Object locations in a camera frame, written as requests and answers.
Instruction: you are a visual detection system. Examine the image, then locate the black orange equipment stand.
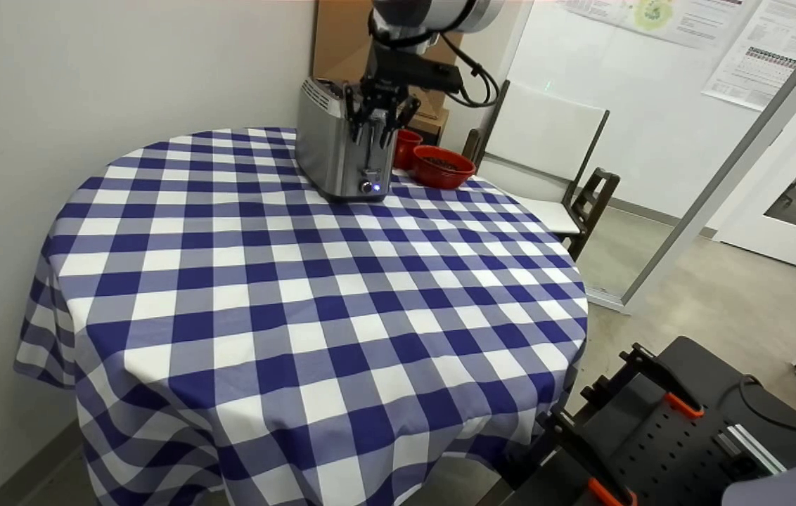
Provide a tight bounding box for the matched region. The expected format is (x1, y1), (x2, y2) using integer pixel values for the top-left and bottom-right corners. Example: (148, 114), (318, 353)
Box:
(494, 335), (796, 506)

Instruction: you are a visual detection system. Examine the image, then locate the large red bowl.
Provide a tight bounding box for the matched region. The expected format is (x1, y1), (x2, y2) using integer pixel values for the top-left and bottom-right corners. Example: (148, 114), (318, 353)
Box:
(412, 144), (478, 193)

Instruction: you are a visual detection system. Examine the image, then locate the blue white checkered tablecloth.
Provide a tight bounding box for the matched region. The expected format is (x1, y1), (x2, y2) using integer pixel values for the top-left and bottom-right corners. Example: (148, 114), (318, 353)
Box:
(13, 123), (593, 506)

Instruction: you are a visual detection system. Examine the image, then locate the orange clamp handle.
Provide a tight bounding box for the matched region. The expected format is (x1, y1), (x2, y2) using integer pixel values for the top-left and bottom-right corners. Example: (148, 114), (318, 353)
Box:
(665, 390), (710, 423)
(586, 474), (643, 506)

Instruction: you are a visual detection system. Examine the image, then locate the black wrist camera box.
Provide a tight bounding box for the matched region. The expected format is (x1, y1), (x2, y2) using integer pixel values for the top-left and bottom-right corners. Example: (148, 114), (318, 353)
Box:
(413, 58), (468, 96)

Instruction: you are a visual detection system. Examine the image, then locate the silver two-slot toaster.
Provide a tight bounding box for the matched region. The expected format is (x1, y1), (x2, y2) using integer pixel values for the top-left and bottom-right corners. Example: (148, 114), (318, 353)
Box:
(292, 76), (402, 203)

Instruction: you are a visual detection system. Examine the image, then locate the grey metal beam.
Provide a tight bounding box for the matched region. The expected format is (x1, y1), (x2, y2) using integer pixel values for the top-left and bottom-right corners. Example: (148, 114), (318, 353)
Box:
(613, 4), (796, 315)

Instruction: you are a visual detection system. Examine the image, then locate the white door with window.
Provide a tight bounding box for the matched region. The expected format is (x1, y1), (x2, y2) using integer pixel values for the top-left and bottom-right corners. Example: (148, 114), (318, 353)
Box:
(712, 89), (796, 288)

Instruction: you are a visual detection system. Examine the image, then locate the wall poster with green circle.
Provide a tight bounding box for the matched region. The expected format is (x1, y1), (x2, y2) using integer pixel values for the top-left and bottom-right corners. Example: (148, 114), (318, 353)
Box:
(557, 0), (762, 55)

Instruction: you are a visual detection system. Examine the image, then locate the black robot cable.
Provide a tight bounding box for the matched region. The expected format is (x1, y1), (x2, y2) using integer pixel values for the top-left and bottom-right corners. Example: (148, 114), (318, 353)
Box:
(440, 31), (503, 113)

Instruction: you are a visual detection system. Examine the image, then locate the white panel board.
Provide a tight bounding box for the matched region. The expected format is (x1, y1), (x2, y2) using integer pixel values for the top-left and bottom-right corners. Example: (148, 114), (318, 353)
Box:
(482, 78), (613, 210)

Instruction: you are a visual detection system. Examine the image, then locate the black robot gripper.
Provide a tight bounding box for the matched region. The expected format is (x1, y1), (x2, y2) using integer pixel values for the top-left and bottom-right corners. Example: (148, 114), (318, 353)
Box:
(347, 35), (465, 146)

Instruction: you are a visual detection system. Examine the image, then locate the black workbench cable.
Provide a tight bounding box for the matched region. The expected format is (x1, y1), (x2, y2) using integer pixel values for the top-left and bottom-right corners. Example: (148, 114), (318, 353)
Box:
(738, 370), (796, 440)

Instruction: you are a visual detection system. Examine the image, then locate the white text wall poster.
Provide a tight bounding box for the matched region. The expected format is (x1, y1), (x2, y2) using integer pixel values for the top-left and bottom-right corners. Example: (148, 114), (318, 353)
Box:
(700, 0), (796, 113)

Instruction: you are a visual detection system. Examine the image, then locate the dark wooden chair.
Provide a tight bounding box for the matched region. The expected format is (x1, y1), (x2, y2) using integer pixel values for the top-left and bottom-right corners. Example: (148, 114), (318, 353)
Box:
(510, 165), (624, 263)

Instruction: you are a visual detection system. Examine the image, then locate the small red bowl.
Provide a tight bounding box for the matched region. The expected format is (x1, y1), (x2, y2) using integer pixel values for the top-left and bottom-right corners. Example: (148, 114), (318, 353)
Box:
(392, 125), (427, 172)

